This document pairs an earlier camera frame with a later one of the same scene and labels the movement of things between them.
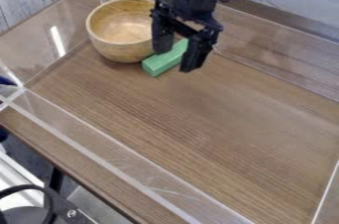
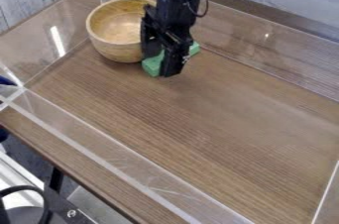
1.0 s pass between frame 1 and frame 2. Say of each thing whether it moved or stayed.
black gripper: moved
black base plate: stayed
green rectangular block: stayed
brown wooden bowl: stayed
